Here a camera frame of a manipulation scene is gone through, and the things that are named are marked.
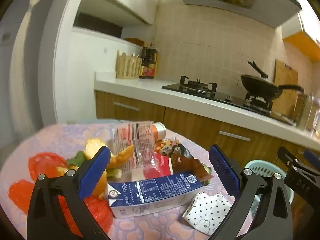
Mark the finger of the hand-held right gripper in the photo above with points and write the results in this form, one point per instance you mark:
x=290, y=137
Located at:
x=312, y=158
x=287, y=157

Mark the orange wall cabinet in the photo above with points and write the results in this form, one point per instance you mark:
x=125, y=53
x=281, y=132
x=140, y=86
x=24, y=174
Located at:
x=303, y=42

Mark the brown crumpled snack wrapper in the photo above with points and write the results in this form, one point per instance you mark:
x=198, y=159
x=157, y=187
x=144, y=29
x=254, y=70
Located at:
x=190, y=166

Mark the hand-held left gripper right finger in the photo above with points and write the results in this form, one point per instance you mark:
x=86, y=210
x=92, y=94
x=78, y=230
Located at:
x=223, y=172

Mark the black frying pan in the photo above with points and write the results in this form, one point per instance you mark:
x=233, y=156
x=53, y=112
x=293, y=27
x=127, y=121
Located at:
x=260, y=86

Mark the clear printed plastic wrapper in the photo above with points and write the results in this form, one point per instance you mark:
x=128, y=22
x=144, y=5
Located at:
x=132, y=145

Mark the orange plastic bottle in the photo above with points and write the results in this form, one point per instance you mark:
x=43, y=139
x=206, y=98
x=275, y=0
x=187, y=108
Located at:
x=160, y=130

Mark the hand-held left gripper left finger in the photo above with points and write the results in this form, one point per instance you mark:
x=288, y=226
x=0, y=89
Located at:
x=96, y=172

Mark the panda print snack wrapper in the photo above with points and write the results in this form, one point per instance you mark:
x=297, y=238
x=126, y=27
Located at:
x=165, y=148

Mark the green vegetable leaf piece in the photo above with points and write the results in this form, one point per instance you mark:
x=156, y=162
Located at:
x=115, y=173

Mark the large dark sauce bottle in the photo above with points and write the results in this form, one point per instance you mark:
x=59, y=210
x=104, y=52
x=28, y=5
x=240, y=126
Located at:
x=151, y=63

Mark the blue and white milk carton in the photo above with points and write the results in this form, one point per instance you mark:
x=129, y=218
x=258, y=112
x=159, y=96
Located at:
x=150, y=192

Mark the white range hood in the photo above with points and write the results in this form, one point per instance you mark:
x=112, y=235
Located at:
x=225, y=2

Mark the orange peel piece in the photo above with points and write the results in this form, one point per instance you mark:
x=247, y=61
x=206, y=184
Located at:
x=93, y=148
x=100, y=186
x=122, y=155

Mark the light green plastic basket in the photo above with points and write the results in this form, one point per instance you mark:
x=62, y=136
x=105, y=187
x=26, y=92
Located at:
x=260, y=166

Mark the white heart-print tissue packet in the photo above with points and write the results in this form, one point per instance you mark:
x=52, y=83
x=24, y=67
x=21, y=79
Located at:
x=207, y=211

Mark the black gas stove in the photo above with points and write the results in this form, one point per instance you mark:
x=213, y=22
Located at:
x=200, y=91

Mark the grey wall socket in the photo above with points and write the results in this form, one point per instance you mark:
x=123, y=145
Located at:
x=6, y=38

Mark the wooden cutting board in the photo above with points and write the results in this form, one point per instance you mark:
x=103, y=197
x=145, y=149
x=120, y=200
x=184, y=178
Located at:
x=286, y=76

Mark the wooden kitchen cabinet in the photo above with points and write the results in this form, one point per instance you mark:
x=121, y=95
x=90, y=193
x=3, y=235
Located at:
x=190, y=120

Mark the green vegetable stalk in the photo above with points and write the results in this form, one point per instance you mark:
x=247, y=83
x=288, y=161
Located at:
x=77, y=158

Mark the slim dark sauce bottle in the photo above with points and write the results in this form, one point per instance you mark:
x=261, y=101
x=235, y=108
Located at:
x=144, y=62

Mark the clear glass jar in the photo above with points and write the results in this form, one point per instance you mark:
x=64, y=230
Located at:
x=310, y=115

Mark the red tomato slice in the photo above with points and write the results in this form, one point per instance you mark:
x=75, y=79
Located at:
x=21, y=196
x=100, y=213
x=46, y=166

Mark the beige utensil holder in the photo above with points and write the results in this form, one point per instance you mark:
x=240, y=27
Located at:
x=128, y=66

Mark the black spatula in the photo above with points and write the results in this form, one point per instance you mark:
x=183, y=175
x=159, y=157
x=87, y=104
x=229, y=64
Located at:
x=257, y=68

